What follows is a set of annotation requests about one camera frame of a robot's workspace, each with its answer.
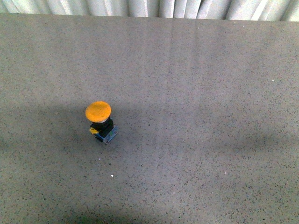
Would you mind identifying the white pleated curtain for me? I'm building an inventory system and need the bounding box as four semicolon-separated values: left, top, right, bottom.
0;0;299;22

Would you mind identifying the yellow mushroom push button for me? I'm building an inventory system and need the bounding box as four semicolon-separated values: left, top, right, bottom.
85;101;119;145

